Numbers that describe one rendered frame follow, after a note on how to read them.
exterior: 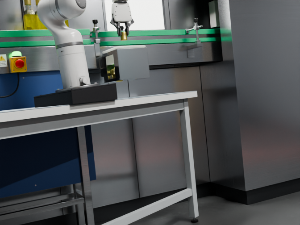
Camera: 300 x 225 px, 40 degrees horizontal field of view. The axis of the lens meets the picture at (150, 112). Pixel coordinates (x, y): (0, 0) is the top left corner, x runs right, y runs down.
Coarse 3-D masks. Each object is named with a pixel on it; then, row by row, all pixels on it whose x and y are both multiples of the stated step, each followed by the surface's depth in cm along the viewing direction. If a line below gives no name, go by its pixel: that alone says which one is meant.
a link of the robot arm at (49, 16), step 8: (40, 0) 182; (48, 0) 177; (40, 8) 179; (48, 8) 177; (56, 8) 175; (40, 16) 180; (48, 16) 178; (56, 16) 178; (48, 24) 179; (56, 24) 180; (64, 24) 184; (56, 32) 177; (64, 32) 176; (72, 32) 177; (56, 40) 178; (64, 40) 176; (72, 40) 176; (80, 40) 179; (56, 48) 179
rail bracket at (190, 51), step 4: (196, 20) 249; (196, 24) 250; (192, 28) 254; (196, 28) 249; (188, 32) 260; (196, 32) 250; (196, 36) 250; (196, 40) 250; (196, 44) 249; (200, 44) 250; (188, 48) 257; (192, 48) 256; (188, 52) 258; (192, 52) 260; (188, 56) 258; (192, 56) 260
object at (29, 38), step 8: (0, 32) 201; (8, 32) 203; (16, 32) 205; (24, 32) 206; (32, 32) 208; (40, 32) 210; (48, 32) 212; (80, 32) 219; (88, 32) 221; (0, 40) 202; (8, 40) 203; (16, 40) 205; (24, 40) 207; (32, 40) 209; (40, 40) 210; (48, 40) 212; (88, 40) 221
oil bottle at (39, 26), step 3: (36, 12) 220; (36, 15) 220; (36, 18) 220; (36, 21) 221; (39, 21) 221; (39, 24) 221; (42, 24) 221; (39, 27) 221; (42, 27) 221; (45, 27) 222
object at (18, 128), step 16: (80, 112) 176; (96, 112) 184; (112, 112) 191; (128, 112) 199; (144, 112) 208; (160, 112) 218; (0, 128) 148; (16, 128) 153; (32, 128) 158; (48, 128) 164; (64, 128) 170; (192, 160) 238; (192, 176) 237; (192, 192) 237; (144, 208) 205; (160, 208) 215; (192, 208) 238; (112, 224) 188
